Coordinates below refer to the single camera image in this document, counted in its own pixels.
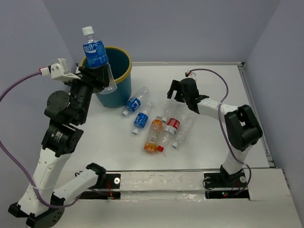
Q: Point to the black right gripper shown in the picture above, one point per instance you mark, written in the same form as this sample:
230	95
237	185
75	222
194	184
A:
175	85

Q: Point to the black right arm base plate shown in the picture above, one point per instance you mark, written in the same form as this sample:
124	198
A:
217	188

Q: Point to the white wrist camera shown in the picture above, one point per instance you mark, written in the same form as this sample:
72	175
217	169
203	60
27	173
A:
59	71
190	74

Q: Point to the clear bottle red label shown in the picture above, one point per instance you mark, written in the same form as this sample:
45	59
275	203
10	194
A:
169	132

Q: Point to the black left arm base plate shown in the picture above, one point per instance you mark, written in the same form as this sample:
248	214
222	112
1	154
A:
107	189

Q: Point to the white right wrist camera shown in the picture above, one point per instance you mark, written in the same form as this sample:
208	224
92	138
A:
190	74

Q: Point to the clear unlabelled plastic bottle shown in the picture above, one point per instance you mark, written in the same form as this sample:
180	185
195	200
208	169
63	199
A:
169	110

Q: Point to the blue label Pocari bottle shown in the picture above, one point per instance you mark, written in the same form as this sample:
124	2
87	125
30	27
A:
97	58

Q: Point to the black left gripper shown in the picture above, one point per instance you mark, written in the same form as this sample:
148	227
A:
98	76

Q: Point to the teal bin yellow rim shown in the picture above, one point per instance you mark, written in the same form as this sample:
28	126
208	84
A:
121	65

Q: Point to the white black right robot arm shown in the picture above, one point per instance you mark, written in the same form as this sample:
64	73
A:
239	126

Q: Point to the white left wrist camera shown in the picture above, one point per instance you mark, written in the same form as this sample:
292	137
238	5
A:
59	71

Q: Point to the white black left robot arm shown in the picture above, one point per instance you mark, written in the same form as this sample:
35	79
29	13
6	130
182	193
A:
43	204

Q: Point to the clear bottle blue cap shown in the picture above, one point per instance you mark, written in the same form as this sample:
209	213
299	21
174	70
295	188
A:
184	130

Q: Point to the orange label tea bottle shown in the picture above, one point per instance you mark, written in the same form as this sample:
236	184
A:
151	143

